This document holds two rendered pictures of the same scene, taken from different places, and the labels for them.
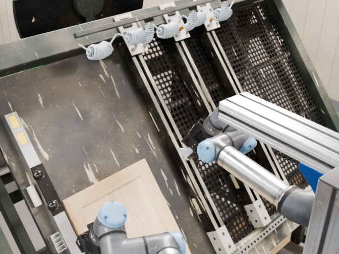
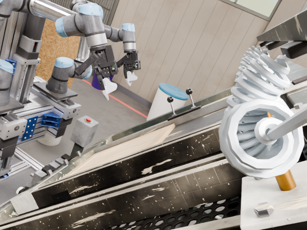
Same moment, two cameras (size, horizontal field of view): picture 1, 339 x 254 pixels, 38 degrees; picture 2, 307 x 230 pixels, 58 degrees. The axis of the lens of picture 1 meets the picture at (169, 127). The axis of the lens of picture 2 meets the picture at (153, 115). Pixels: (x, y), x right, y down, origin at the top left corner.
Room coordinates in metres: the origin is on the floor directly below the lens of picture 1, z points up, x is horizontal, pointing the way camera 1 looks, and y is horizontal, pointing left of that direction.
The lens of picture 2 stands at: (2.62, -0.46, 1.86)
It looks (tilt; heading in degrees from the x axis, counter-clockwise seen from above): 21 degrees down; 147
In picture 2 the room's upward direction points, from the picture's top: 25 degrees clockwise
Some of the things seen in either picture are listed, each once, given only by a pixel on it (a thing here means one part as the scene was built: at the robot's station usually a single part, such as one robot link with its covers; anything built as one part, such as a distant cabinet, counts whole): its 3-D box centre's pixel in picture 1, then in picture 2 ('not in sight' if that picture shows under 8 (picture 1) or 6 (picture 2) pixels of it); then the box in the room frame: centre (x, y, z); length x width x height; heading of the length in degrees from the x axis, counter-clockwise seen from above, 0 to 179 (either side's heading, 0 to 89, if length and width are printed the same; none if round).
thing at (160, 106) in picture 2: not in sight; (166, 107); (-1.13, 2.12, 0.34); 0.58 x 0.55 x 0.68; 132
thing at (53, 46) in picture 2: not in sight; (50, 65); (-0.95, 0.10, 0.63); 0.50 x 0.42 x 1.25; 129
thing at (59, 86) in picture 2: not in sight; (58, 82); (0.72, -0.08, 1.09); 0.15 x 0.15 x 0.10
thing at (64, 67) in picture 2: not in sight; (63, 67); (0.72, -0.07, 1.20); 0.13 x 0.12 x 0.14; 107
